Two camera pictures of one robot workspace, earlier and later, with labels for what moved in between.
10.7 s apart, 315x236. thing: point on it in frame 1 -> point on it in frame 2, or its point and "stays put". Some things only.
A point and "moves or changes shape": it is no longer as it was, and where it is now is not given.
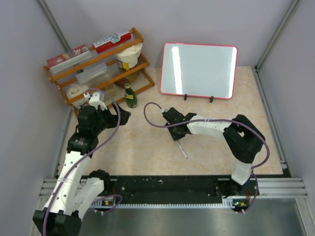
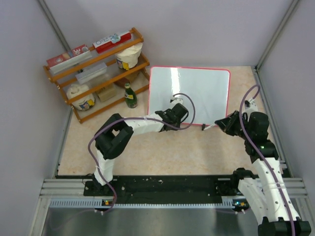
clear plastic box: x=91 y=73 stays put
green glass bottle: x=131 y=97 stays put
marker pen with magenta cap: x=180 y=146 moves or changes shape
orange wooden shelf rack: x=113 y=70 stays put
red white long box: x=112 y=42 stays put
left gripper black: x=113 y=118 -> x=178 y=124
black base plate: x=212 y=187 stays put
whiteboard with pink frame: x=199 y=70 -> x=208 y=88
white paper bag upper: x=128 y=58 stays put
